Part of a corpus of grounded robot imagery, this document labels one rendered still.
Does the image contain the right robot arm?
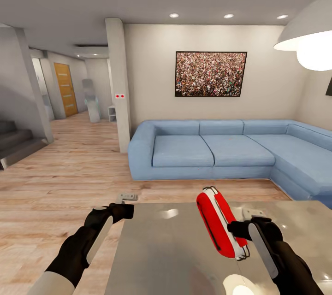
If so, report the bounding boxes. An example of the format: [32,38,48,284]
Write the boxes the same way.
[227,209,324,295]

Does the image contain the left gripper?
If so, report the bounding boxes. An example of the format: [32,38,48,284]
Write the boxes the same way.
[109,203,135,221]

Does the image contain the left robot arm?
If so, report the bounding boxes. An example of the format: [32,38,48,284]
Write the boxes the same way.
[26,192,139,295]

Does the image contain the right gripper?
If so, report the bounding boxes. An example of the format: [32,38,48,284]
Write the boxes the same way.
[227,221,251,241]

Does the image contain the radio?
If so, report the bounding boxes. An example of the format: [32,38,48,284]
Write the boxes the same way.
[196,187,250,261]

